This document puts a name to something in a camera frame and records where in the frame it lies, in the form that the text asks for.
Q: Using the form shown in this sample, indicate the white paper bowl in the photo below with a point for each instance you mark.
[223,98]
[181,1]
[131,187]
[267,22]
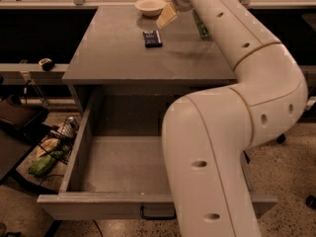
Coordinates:
[150,8]

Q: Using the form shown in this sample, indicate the blue rxbar blueberry bar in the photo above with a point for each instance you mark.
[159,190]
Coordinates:
[152,39]

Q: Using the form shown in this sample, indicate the grey cabinet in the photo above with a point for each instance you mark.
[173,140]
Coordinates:
[112,53]

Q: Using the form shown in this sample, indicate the black tape measure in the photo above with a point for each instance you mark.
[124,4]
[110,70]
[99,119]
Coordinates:
[46,64]

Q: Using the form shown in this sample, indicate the green chip bag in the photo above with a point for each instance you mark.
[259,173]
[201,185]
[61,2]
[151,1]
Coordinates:
[48,158]

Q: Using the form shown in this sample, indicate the black drawer handle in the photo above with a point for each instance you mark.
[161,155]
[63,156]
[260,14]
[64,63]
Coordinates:
[158,212]

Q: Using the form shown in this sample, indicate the yellow snack bag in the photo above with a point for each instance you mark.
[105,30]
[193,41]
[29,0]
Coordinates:
[47,146]

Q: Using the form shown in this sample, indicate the open grey top drawer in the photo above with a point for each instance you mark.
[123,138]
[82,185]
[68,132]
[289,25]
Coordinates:
[117,164]

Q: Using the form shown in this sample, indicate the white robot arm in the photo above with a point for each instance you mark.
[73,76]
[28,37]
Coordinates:
[205,133]

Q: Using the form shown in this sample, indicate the green soda can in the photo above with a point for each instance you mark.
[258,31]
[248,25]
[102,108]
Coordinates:
[202,29]

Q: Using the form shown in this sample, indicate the dark brown chair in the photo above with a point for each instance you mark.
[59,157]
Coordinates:
[21,129]

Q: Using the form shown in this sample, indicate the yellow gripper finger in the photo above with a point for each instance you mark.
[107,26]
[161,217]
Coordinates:
[167,15]

